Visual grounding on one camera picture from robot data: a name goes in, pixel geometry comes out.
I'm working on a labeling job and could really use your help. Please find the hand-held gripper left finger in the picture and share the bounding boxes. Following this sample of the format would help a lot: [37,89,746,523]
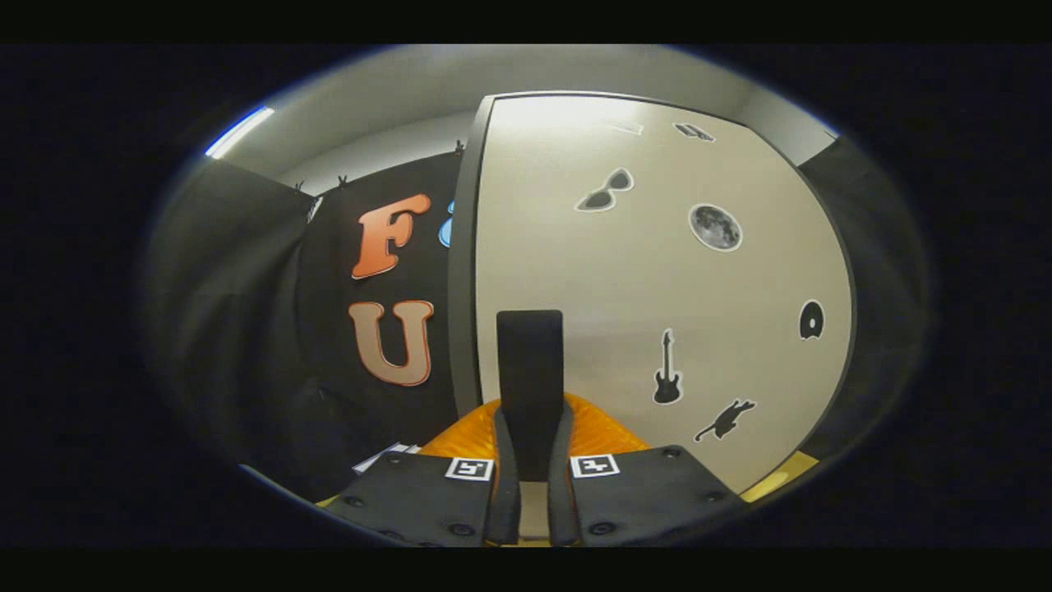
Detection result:
[325,399,523,548]

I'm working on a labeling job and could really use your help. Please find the black backdrop cloth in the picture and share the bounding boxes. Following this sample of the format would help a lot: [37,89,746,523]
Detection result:
[144,136,930,502]

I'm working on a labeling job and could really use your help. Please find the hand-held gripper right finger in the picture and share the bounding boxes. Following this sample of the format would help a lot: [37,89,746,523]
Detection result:
[549,393,745,548]

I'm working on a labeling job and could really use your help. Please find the grey cabinet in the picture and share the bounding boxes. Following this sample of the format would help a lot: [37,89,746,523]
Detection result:
[448,89,860,498]

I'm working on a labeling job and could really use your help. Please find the light blue spine book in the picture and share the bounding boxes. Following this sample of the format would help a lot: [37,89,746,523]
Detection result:
[353,442,420,475]

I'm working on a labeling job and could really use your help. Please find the black door handle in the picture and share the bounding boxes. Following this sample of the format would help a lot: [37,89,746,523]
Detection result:
[496,310,565,482]

